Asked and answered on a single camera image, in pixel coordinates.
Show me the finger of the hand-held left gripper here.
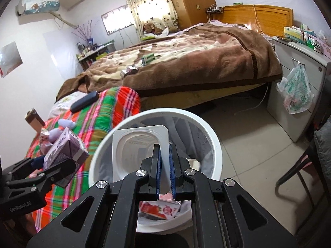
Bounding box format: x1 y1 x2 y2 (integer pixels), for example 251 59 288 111
31 159 79 195
4 157 46 184

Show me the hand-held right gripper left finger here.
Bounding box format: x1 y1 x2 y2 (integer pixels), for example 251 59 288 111
26 143 162 248

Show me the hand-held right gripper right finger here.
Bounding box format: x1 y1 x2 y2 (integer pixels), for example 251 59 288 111
169 143 298 248

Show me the red drink can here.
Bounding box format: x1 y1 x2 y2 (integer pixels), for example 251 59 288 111
40 127 51 155

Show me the purple drink carton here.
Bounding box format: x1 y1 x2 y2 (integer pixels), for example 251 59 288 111
43 126 90 168

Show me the white foam net sleeve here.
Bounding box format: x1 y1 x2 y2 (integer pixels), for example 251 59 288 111
57 119 76 130
49 128 64 144

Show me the white plastic tray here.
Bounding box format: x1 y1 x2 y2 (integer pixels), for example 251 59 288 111
112 125 170 188

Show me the pink drink carton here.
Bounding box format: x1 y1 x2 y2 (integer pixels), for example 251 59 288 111
140 199 181 220

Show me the white trash bin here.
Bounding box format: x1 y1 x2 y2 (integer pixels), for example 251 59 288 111
88 108 223 241

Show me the pink brown lidded mug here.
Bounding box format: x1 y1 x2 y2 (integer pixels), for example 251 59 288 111
24 108 46 132

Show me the floral white bedsheet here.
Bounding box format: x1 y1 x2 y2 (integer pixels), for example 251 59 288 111
49 92 87 119

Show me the dark glasses case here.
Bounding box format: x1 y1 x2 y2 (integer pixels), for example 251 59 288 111
70 91 99 113

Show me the plaid tablecloth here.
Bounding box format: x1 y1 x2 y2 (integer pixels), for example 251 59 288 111
26 86 141 238

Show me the bed mattress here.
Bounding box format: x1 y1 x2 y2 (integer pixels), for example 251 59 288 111
140 83 269 110

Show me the shiny dark packet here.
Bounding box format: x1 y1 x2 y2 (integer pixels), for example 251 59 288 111
121 67 139 79

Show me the small green box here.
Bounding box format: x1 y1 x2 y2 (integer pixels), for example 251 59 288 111
141 53 158 66

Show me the brown patterned blanket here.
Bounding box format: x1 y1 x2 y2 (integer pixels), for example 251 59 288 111
55 22 283 102

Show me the cluttered shelf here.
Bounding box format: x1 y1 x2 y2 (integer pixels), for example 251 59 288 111
77 40 115 70

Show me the group of toiletry bottles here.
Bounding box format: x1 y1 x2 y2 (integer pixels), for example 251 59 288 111
76 41 97 57

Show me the vase with branches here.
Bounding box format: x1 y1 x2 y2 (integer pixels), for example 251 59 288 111
72 21 97 47

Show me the brown teddy bear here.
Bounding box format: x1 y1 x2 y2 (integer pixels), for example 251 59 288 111
143 22 163 35

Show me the air conditioner pipe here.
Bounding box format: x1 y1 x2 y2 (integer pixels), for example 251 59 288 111
49 10 79 29

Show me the printed plastic bag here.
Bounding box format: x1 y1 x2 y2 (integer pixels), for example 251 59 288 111
276 64 312 114

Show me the dark chair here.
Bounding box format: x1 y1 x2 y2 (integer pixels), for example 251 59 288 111
275 116 331 238

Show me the window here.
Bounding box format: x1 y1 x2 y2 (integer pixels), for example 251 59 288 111
100 4 135 35

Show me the covered air conditioner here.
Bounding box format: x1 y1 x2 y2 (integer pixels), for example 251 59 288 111
16 0 60 16

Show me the heart print curtain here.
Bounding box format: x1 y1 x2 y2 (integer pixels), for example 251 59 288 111
121 0 179 38

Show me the power strip with plugs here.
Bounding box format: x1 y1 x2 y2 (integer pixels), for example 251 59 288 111
205 5 224 14

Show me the wooden wardrobe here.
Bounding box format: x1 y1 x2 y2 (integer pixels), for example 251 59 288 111
163 0 216 30

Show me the grey nightstand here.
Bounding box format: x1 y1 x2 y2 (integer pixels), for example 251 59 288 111
266 37 331 143

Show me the wooden headboard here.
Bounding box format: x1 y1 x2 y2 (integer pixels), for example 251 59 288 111
215 4 294 34

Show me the group of medicine boxes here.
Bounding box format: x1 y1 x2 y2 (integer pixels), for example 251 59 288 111
283 24 324 53

